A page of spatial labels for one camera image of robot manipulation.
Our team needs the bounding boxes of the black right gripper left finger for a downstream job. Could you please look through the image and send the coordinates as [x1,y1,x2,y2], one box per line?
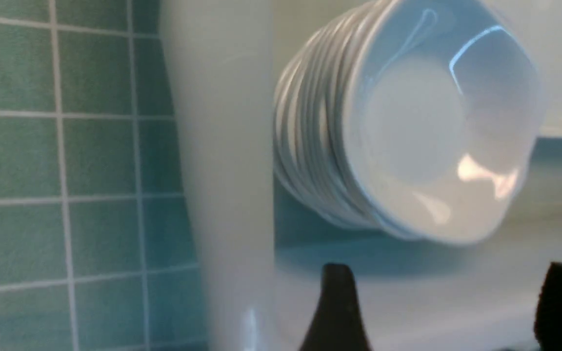
[300,263,372,351]

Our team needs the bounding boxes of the large white plastic tub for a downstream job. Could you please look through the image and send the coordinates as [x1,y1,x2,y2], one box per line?
[159,0,562,351]

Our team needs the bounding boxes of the stack of white bowls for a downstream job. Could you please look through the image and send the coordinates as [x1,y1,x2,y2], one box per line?
[273,0,545,245]

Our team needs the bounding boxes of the green checkered tablecloth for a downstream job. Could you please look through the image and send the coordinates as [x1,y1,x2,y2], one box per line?
[0,0,207,351]

